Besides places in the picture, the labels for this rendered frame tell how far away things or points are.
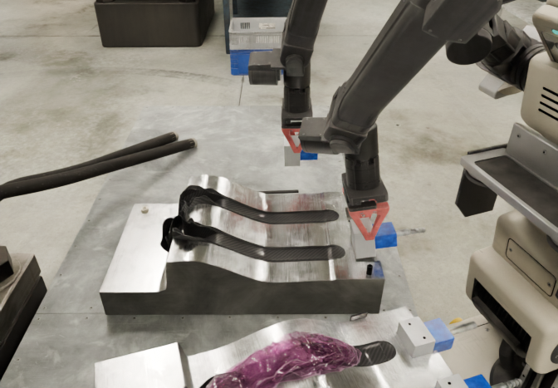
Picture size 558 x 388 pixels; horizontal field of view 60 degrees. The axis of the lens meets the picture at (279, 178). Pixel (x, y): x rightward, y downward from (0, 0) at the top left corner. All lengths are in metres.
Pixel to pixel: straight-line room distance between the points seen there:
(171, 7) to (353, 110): 4.07
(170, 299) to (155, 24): 3.99
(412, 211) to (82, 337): 1.90
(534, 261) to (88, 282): 0.86
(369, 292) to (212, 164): 0.62
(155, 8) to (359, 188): 4.02
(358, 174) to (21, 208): 2.21
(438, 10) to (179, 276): 0.62
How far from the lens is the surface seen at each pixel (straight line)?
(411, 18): 0.47
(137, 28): 4.80
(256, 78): 1.01
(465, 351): 1.61
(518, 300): 1.05
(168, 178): 1.29
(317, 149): 0.82
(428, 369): 0.81
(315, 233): 0.95
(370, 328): 0.84
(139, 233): 1.03
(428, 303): 2.10
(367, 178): 0.81
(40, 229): 2.61
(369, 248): 0.88
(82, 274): 1.06
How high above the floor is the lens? 1.50
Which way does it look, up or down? 34 degrees down
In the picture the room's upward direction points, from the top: straight up
